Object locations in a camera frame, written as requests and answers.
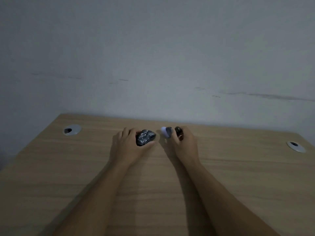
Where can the person's right hand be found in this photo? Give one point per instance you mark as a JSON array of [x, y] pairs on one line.
[[187, 149]]

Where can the person's left hand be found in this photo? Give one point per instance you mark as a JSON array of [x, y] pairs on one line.
[[124, 149]]

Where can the person's left middle finger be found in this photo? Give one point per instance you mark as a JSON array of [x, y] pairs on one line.
[[125, 132]]

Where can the person's left thumb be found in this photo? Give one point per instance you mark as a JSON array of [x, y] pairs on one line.
[[147, 146]]

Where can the person's right thumb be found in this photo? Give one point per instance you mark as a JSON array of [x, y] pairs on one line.
[[173, 141]]

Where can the black marbled stone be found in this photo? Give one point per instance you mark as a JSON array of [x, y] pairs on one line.
[[145, 137]]

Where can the dark brown polished stone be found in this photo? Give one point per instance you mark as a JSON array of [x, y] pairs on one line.
[[179, 132]]

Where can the pale blue white stone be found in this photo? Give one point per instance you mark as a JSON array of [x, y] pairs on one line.
[[166, 132]]

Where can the person's right forearm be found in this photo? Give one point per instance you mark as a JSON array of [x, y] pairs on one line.
[[221, 201]]

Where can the person's left forearm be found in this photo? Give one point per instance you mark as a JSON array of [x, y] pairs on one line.
[[98, 201]]

